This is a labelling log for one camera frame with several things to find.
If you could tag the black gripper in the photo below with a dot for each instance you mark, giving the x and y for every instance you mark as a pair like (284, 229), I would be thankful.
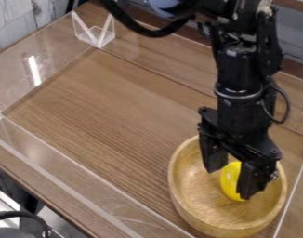
(252, 148)

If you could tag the yellow lemon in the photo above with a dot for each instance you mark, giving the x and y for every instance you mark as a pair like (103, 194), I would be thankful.
(228, 181)

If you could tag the brown wooden bowl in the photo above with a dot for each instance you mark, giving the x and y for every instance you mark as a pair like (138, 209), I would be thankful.
(203, 206)

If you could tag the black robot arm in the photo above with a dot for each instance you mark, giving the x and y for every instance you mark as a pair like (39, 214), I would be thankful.
(242, 30)

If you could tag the clear acrylic corner bracket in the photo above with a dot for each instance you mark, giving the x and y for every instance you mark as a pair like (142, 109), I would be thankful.
(96, 36)

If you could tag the clear acrylic tray wall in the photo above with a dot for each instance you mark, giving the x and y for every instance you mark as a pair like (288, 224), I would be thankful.
(92, 118)

